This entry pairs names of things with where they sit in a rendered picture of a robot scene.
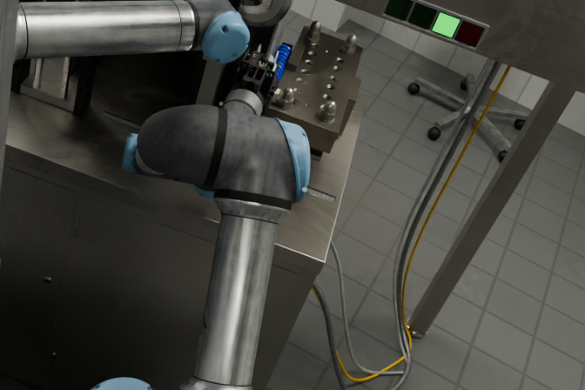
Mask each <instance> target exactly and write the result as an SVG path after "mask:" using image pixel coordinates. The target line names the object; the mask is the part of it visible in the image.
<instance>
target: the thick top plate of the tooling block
mask: <svg viewBox="0 0 585 390"><path fill-rule="evenodd" d="M308 29H309V27H307V26H305V25H304V27H303V30H302V31H301V33H300V36H299V39H298V41H297V44H299V45H302V46H304V47H305V49H304V52H303V54H302V57H301V59H300V61H299V64H298V67H297V69H296V71H295V72H294V71H290V70H288V69H285V71H284V73H283V75H282V78H281V79H280V81H279V86H278V89H280V93H279V97H280V95H281V93H282V92H283V90H284V89H285V88H287V87H290V88H292V89H293V90H294V100H293V102H292V109H291V110H288V111H287V110H283V109H280V108H279V107H278V106H277V104H275V103H273V102H272V101H271V103H270V104H269V107H268V110H267V113H266V118H278V119H280V120H281V121H285V122H288V123H292V124H297V125H299V126H300V127H301V128H302V129H303V130H304V131H305V133H306V135H307V138H308V141H309V146H310V147H312V148H314V149H317V150H320V151H323V152H326V153H328V154H330V152H331V149H332V148H333V144H334V142H335V139H336V138H337V135H338V133H339V130H340V125H341V121H342V118H343V116H344V112H345V109H346V104H347V101H348V98H349V95H350V91H351V89H352V86H353V80H354V77H355V74H356V71H357V68H358V65H359V62H360V57H361V53H362V51H363V47H360V46H358V45H356V48H355V53H354V54H347V53H345V52H344V51H343V50H342V49H341V46H342V45H344V43H345V41H344V40H342V39H339V38H337V37H333V36H330V35H328V34H326V33H323V32H320V34H319V40H318V41H313V40H310V39H309V38H307V37H306V33H307V32H308ZM330 100H332V101H334V102H335V104H336V106H337V107H336V112H335V115H334V121H333V122H332V123H325V122H323V121H321V120H320V119H319V113H320V112H321V111H322V108H323V106H325V103H326V102H327V101H330Z"/></svg>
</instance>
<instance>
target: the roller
mask: <svg viewBox="0 0 585 390"><path fill-rule="evenodd" d="M282 3H283V0H272V5H271V6H270V8H269V9H268V11H266V12H265V13H263V14H261V15H257V16H253V15H249V14H246V13H245V12H244V11H242V10H241V9H239V12H240V13H243V14H244V16H243V18H244V19H245V20H248V21H251V22H264V21H267V20H269V19H271V18H273V17H274V16H275V15H276V14H277V13H278V12H279V10H280V7H281V5H282Z"/></svg>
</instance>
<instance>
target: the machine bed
mask: <svg viewBox="0 0 585 390"><path fill-rule="evenodd" d="M198 54H199V50H195V51H178V52H159V53H140V54H122V55H103V56H101V57H100V58H99V59H98V61H97V66H96V70H95V76H94V81H93V86H92V92H91V101H90V105H89V106H88V108H87V109H86V110H85V112H84V113H83V115H82V116H81V117H79V116H76V115H74V114H73V112H72V111H67V110H66V109H63V108H60V107H58V106H55V105H53V104H49V103H46V102H44V101H42V100H39V99H36V98H34V97H30V96H28V95H25V94H23V93H21V92H19V93H18V94H17V93H15V92H13V91H11V92H10V105H9V115H8V124H7V133H6V143H5V152H4V158H5V159H8V160H10V161H13V162H15V163H18V164H20V165H24V166H27V167H29V168H31V169H34V170H37V171H40V172H43V173H45V174H48V175H51V176H52V177H55V178H59V179H62V180H64V181H67V182H69V183H72V184H74V185H78V186H81V187H83V188H85V189H88V190H91V191H93V192H97V193H99V194H102V195H105V196H106V197H109V198H114V199H116V200H118V201H121V202H123V203H126V204H128V205H132V206H135V207H137V208H139V209H142V210H145V211H147V212H151V213H153V214H156V215H158V216H160V217H163V218H166V219H169V220H172V221H175V222H177V223H180V224H182V225H186V226H189V227H191V228H193V229H196V230H199V231H201V232H205V233H207V234H210V235H212V236H214V237H217V236H218V231H219V222H220V217H221V212H220V209H219V208H218V207H217V205H216V204H215V202H214V201H213V200H209V199H206V198H205V197H203V196H200V195H199V194H198V193H197V192H196V190H195V187H194V185H192V184H187V183H182V182H178V181H174V180H169V179H164V178H155V177H150V176H145V175H136V174H135V173H132V172H127V171H124V170H123V168H122V162H123V156H124V148H125V144H126V139H127V137H128V136H129V135H130V134H132V133H134V134H138V133H139V130H137V129H135V128H132V127H130V126H128V125H125V124H121V123H119V122H116V121H113V120H111V119H108V118H105V117H102V116H100V115H101V114H102V112H103V111H108V112H110V113H113V114H116V115H118V116H120V117H123V118H127V119H130V120H132V121H134V122H137V123H140V124H143V123H144V122H145V120H147V119H148V118H149V117H150V116H152V115H153V114H155V113H157V112H159V111H162V110H165V109H169V108H172V107H178V106H182V105H185V104H186V100H187V97H188V93H189V90H190V87H191V83H192V77H193V73H194V70H195V67H196V63H197V60H198ZM63 67H64V57H47V58H45V59H44V66H43V74H42V81H44V82H47V83H49V84H54V85H56V86H58V87H61V81H62V75H63ZM367 98H368V96H367V95H364V94H362V93H359V94H358V98H357V100H356V103H355V105H354V107H353V110H354V112H353V114H351V115H350V117H349V119H348V121H347V124H346V127H345V130H344V131H343V134H342V136H341V137H340V136H337V138H336V139H335V142H334V144H333V148H332V149H331V152H330V154H328V153H326V152H323V155H322V158H321V160H320V162H319V161H317V160H314V159H311V162H310V176H309V182H308V186H310V187H312V188H314V189H317V190H319V191H322V192H325V193H328V194H331V195H333V196H335V197H336V199H335V203H334V202H331V201H329V200H326V199H323V198H320V197H317V196H315V195H312V194H310V193H307V192H306V195H305V197H304V198H303V199H302V200H301V201H300V202H297V203H295V204H294V203H292V209H291V213H290V214H289V215H287V216H286V217H284V218H283V219H281V220H280V222H279V224H278V230H277V235H276V240H275V245H274V250H273V256H272V257H273V258H274V259H277V260H280V261H283V262H285V263H287V264H290V265H292V266H297V267H299V268H301V269H304V270H307V271H308V272H313V273H315V274H318V275H319V274H320V272H321V270H322V268H323V266H324V264H325V262H326V256H327V253H328V249H329V245H330V242H331V238H332V235H333V229H334V226H335V222H336V218H337V215H338V211H339V208H340V202H341V199H342V195H343V191H344V188H345V184H346V179H347V175H348V172H349V168H350V164H351V161H352V158H353V152H354V148H355V145H356V141H357V137H358V135H359V131H360V125H361V121H362V118H363V114H364V110H365V108H366V101H367Z"/></svg>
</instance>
